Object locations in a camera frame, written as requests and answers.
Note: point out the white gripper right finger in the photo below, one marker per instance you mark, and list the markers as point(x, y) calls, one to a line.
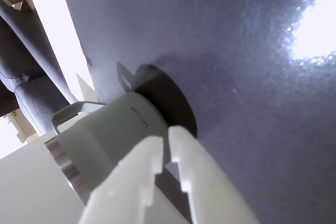
point(204, 182)

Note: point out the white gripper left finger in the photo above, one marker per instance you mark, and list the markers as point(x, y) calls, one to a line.
point(126, 182)

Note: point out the dark table mat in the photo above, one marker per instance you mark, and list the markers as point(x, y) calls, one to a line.
point(210, 51)

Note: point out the grey fabric sofa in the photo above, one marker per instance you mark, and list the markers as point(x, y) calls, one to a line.
point(29, 58)

